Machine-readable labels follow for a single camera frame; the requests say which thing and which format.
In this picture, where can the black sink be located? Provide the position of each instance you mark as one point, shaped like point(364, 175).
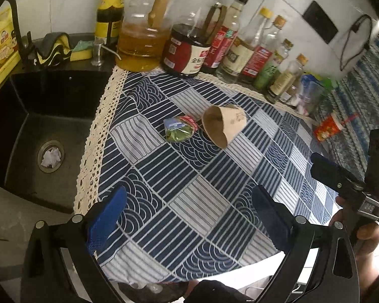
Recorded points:
point(60, 107)

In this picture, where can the red label sauce bottle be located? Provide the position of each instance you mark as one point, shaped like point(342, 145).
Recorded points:
point(219, 42)

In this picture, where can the blue patterned tablecloth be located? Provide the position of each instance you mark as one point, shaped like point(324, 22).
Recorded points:
point(183, 195)

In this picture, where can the dark bottle yellow green label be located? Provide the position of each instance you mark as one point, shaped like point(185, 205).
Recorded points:
point(110, 9)

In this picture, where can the dark bottle red label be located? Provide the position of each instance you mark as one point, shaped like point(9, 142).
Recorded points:
point(257, 60)

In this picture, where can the beige paper cup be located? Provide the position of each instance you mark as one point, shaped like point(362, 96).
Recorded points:
point(227, 123)

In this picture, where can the yellow dish soap box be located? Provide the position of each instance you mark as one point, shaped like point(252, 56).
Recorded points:
point(1, 50)

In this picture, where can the yellow green sponge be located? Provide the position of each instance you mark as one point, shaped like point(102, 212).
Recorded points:
point(81, 51)

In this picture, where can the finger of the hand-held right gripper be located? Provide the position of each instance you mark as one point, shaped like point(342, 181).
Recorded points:
point(328, 170)

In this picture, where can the cooking oil jug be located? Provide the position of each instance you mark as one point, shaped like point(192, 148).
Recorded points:
point(145, 38)

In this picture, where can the grey yellow dish cloth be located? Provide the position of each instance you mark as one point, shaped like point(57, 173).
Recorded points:
point(50, 47)

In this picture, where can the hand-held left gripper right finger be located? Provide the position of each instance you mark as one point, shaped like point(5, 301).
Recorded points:
point(268, 217)

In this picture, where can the crumpled white tissue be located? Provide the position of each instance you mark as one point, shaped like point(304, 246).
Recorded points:
point(51, 157)

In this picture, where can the dark soy sauce bottle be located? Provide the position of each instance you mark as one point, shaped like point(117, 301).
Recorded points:
point(189, 50)

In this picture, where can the clear bottle olive label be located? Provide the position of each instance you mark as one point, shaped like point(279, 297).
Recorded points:
point(284, 83)

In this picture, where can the person's right hand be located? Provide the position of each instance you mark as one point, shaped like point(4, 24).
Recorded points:
point(369, 246)

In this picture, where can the metal sink drain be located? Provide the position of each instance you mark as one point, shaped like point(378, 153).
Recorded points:
point(40, 161)

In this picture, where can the black wall socket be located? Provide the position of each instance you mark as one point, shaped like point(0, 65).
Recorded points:
point(320, 22)

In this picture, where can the clear bottle cream label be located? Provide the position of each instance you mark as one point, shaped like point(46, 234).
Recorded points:
point(238, 56)

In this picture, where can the metal soap pump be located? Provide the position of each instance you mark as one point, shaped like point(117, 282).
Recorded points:
point(98, 50)

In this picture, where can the person's dark clothing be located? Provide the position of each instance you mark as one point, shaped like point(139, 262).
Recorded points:
point(214, 292)

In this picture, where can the blue striped cloth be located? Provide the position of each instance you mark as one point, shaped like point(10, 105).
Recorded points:
point(360, 101)

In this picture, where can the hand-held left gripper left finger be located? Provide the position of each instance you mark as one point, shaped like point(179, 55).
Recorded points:
point(107, 217)

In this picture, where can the green red snack packet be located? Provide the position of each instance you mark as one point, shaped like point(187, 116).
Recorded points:
point(180, 129)

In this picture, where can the black faucet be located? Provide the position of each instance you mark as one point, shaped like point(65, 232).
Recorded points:
point(14, 15)

